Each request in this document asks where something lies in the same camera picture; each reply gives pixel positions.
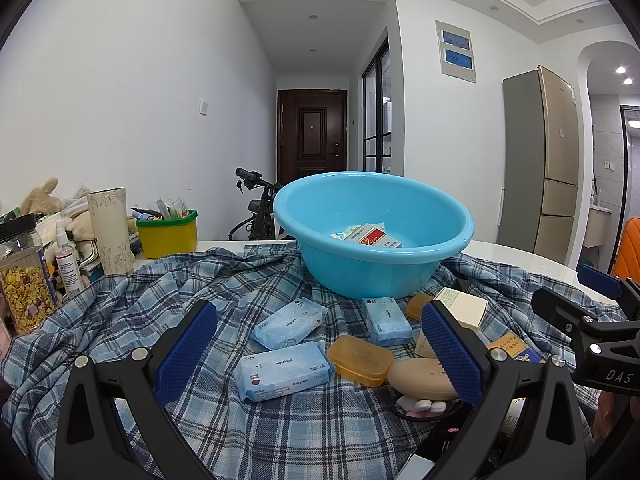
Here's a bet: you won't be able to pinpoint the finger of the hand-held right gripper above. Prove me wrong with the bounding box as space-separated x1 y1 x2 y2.
576 265 640 318
531 287 608 348

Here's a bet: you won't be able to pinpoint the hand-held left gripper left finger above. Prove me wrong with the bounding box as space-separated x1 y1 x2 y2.
54 299 221 480

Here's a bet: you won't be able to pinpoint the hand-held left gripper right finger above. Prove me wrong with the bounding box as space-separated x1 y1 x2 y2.
420 301 587 480

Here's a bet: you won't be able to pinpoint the small cream carton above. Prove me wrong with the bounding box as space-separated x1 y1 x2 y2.
414 330 438 359

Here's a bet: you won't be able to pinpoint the tan oval soap bar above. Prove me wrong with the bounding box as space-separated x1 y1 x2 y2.
387 357 458 401

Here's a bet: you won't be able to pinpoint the cream carton box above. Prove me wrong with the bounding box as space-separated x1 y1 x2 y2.
432 287 488 333

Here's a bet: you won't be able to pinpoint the white pink hair accessory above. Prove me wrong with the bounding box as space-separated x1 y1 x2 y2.
397 394 453 416

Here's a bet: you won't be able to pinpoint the black hair tie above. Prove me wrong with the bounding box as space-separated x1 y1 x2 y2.
394 394 466 421

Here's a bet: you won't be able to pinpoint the blue plastic basin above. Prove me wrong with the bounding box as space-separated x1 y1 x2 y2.
272 172 475 300

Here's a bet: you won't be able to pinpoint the person's right hand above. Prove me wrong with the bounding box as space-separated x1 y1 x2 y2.
594 389 623 441

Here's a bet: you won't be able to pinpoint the orange chair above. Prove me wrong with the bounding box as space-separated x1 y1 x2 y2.
612 217 640 281

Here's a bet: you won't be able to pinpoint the white vanity cabinet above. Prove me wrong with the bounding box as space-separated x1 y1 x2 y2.
584 205 613 248

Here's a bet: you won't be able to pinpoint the small orange soap case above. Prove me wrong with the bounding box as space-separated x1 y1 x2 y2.
406 294 436 321

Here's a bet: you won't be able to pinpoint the gold blue cigarette box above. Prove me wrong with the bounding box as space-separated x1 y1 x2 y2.
486 332 548 365

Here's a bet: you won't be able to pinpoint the blue plaid cloth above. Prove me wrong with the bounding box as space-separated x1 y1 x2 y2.
2 242 631 480

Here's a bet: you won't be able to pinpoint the small blue wipes pack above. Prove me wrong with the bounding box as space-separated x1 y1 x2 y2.
361 297 413 347

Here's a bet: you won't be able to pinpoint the black pouch pink dots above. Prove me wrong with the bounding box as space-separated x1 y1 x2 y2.
415 405 481 461

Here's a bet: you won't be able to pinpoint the large orange soap case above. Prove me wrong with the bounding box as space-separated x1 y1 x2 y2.
326 335 396 387

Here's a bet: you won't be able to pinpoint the large blue wipes pack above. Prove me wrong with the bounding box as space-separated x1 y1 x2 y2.
234 342 336 403

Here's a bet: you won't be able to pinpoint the crumpled blue wipes pack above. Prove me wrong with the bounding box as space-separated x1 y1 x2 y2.
250 296 329 352

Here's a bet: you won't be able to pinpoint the yellow plastic bin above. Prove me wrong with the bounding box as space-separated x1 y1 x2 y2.
135 208 199 260

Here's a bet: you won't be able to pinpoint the gold grey refrigerator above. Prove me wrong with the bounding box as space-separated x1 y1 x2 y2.
496 65 581 267

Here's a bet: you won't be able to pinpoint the floral cream tumbler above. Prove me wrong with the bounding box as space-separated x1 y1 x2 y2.
87 186 137 277

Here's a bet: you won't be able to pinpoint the green white sachets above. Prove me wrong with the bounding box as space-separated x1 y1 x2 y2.
155 197 193 220

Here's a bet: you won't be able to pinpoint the white spray bottle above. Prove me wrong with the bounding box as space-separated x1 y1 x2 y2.
52 219 85 298

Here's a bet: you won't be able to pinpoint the black bicycle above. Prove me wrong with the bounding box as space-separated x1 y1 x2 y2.
228 166 293 242

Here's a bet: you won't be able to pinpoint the white packet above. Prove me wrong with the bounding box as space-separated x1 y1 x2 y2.
329 222 386 243

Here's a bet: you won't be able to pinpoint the cream plush toy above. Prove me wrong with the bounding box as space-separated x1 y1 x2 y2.
65 210 96 241

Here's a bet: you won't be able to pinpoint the tan plush toy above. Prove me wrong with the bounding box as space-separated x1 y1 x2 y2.
19 177 63 217

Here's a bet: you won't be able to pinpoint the dark brown entrance door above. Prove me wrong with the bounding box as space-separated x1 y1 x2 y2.
276 88 348 184

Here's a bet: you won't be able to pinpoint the black framed glass door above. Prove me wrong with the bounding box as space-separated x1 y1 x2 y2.
362 36 392 173

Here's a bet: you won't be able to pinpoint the wall electrical panel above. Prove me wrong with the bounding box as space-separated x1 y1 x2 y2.
435 20 478 82

